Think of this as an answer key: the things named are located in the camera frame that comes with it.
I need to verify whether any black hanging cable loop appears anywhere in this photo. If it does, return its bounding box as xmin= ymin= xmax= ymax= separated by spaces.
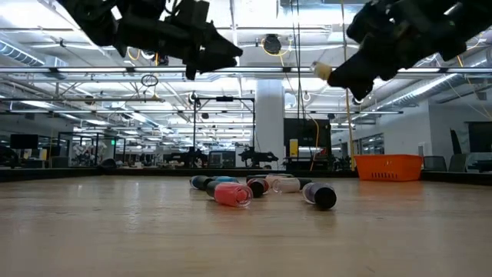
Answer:
xmin=140 ymin=73 xmax=159 ymax=88

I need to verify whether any pale yellow nail polish bottle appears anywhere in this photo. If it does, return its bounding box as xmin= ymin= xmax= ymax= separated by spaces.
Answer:
xmin=310 ymin=61 xmax=334 ymax=81

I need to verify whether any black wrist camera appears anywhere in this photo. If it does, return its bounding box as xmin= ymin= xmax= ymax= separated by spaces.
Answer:
xmin=345 ymin=0 xmax=397 ymax=44
xmin=168 ymin=0 xmax=211 ymax=30

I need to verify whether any large black wall screen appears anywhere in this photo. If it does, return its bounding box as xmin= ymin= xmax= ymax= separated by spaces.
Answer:
xmin=465 ymin=121 xmax=492 ymax=154

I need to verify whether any black computer monitor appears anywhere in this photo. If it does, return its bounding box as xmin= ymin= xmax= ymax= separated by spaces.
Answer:
xmin=9 ymin=133 xmax=39 ymax=151

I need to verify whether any black cabinet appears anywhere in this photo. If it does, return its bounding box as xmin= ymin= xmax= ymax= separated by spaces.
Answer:
xmin=283 ymin=118 xmax=332 ymax=171

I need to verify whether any silver ventilation duct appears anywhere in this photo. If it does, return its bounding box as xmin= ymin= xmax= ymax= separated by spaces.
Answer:
xmin=0 ymin=40 xmax=68 ymax=68

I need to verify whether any grey office chair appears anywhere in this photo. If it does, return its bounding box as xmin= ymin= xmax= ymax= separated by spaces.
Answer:
xmin=447 ymin=153 xmax=468 ymax=173
xmin=422 ymin=155 xmax=448 ymax=173

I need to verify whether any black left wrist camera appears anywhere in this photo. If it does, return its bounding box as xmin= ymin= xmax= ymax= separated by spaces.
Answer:
xmin=168 ymin=0 xmax=211 ymax=30

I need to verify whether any black metal stand frame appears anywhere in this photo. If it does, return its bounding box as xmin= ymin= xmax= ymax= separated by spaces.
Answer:
xmin=191 ymin=95 xmax=257 ymax=170

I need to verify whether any black ceiling cable reel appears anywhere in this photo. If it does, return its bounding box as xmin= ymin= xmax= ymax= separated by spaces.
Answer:
xmin=263 ymin=33 xmax=282 ymax=55

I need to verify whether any thin curved yellow cable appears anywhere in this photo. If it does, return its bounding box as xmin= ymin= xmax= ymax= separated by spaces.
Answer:
xmin=308 ymin=115 xmax=321 ymax=172

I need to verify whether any white nail polish bottle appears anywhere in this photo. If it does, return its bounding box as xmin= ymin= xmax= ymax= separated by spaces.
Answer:
xmin=271 ymin=177 xmax=313 ymax=194

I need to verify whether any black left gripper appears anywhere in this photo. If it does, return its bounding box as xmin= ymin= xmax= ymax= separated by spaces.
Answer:
xmin=113 ymin=0 xmax=244 ymax=81

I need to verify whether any orange plastic basket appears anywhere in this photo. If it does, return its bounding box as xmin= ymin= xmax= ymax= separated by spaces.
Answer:
xmin=354 ymin=154 xmax=424 ymax=182

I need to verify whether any red nail polish bottle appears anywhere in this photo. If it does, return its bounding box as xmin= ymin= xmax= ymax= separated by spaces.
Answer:
xmin=245 ymin=177 xmax=271 ymax=199

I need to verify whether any white building pillar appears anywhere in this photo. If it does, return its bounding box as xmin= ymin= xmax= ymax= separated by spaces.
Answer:
xmin=254 ymin=78 xmax=286 ymax=171

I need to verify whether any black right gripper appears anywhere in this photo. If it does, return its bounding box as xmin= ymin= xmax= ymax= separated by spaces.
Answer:
xmin=326 ymin=0 xmax=468 ymax=102

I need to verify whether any black framed glass enclosure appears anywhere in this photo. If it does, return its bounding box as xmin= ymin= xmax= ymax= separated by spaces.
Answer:
xmin=57 ymin=132 xmax=126 ymax=169

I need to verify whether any coral pink nail polish bottle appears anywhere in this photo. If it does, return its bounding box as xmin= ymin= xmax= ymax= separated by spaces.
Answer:
xmin=205 ymin=180 xmax=254 ymax=209

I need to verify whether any lavender nail polish bottle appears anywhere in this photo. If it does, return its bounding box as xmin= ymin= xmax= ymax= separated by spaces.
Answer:
xmin=301 ymin=182 xmax=337 ymax=211

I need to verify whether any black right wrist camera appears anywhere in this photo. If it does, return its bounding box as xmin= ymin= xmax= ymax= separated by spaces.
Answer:
xmin=345 ymin=0 xmax=397 ymax=44

